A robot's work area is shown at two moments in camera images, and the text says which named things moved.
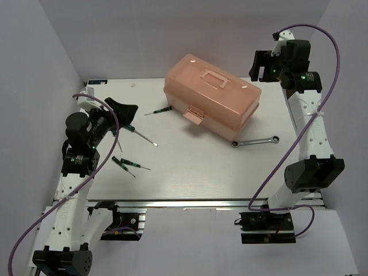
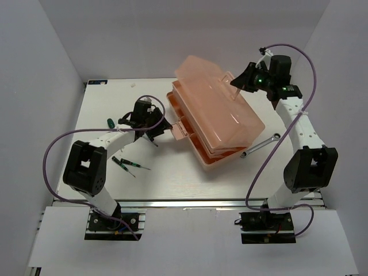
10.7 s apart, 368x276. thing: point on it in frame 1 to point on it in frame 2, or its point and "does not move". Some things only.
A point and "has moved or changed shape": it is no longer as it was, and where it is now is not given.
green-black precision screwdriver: [123, 167] does not move
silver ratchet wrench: [273, 139] to [275, 137]
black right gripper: [267, 59] to [244, 80]
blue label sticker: [98, 82] does not move
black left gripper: [126, 112] to [163, 125]
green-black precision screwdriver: [131, 163] does not move
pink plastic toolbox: [221, 103] has moved or changed shape
